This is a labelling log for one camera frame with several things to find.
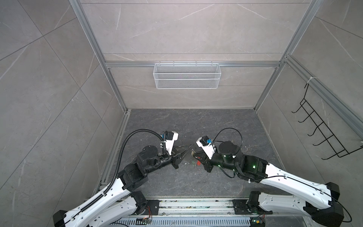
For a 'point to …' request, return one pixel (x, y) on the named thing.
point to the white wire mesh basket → (186, 76)
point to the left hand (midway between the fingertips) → (190, 147)
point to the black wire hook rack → (330, 138)
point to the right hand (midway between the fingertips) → (194, 153)
